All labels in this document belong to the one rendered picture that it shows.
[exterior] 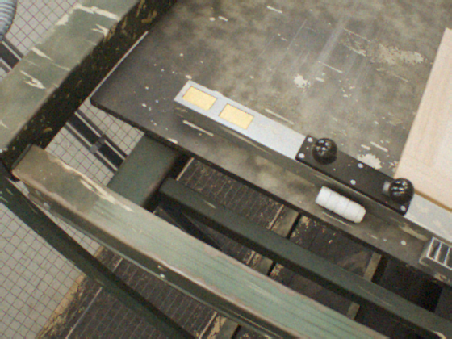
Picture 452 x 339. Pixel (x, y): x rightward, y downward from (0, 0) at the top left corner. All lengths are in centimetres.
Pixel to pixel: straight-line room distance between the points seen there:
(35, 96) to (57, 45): 11
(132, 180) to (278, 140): 25
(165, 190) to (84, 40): 29
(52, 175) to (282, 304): 39
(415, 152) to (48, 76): 63
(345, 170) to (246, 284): 24
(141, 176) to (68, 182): 14
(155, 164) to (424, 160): 47
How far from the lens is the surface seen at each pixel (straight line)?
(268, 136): 79
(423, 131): 91
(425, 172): 87
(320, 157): 66
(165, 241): 69
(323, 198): 77
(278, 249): 81
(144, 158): 84
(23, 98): 79
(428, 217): 80
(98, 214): 72
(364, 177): 78
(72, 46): 84
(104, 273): 137
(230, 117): 80
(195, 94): 82
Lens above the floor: 185
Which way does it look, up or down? 24 degrees down
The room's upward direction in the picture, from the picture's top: 45 degrees counter-clockwise
